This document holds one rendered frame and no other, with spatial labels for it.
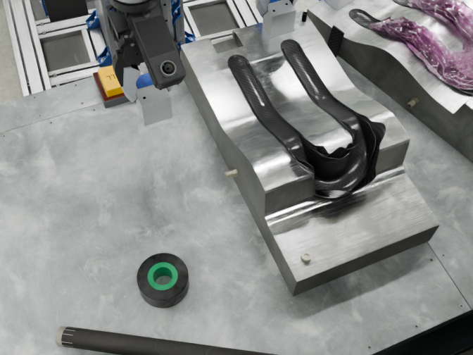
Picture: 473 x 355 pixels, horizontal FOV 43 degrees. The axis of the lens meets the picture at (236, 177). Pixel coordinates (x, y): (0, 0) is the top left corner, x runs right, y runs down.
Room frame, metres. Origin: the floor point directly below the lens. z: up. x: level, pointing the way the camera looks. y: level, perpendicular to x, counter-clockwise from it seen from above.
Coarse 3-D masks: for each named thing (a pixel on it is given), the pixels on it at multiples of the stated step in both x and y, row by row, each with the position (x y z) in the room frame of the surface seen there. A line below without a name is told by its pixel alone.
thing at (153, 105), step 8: (144, 80) 0.67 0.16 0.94; (144, 88) 0.64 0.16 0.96; (152, 88) 0.64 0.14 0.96; (144, 96) 0.62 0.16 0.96; (152, 96) 0.62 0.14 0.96; (160, 96) 0.62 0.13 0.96; (168, 96) 0.62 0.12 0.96; (144, 104) 0.61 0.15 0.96; (152, 104) 0.61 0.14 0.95; (160, 104) 0.62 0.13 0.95; (168, 104) 0.62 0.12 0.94; (144, 112) 0.60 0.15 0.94; (152, 112) 0.61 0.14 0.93; (160, 112) 0.62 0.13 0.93; (168, 112) 0.62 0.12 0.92; (144, 120) 0.60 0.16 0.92; (152, 120) 0.61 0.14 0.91; (160, 120) 0.61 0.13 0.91
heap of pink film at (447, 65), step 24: (408, 0) 0.99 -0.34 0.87; (432, 0) 0.95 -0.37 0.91; (456, 0) 0.94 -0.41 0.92; (384, 24) 0.90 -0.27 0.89; (408, 24) 0.87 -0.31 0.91; (456, 24) 0.88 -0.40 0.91; (408, 48) 0.82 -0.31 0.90; (432, 48) 0.81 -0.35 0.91; (432, 72) 0.78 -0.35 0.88; (456, 72) 0.78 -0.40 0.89
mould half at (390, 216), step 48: (192, 48) 0.80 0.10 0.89; (240, 48) 0.81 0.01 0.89; (192, 96) 0.76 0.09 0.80; (240, 96) 0.69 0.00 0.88; (288, 96) 0.70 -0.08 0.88; (336, 96) 0.70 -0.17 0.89; (240, 144) 0.57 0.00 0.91; (336, 144) 0.56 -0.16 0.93; (384, 144) 0.57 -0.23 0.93; (288, 192) 0.49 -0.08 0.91; (384, 192) 0.53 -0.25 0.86; (288, 240) 0.43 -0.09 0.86; (336, 240) 0.43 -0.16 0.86; (384, 240) 0.44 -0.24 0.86
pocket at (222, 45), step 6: (234, 36) 0.85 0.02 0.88; (216, 42) 0.83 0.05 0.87; (222, 42) 0.84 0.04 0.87; (228, 42) 0.84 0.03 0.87; (234, 42) 0.85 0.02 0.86; (240, 42) 0.83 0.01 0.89; (216, 48) 0.83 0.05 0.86; (222, 48) 0.83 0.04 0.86; (228, 48) 0.83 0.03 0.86; (234, 48) 0.83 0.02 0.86
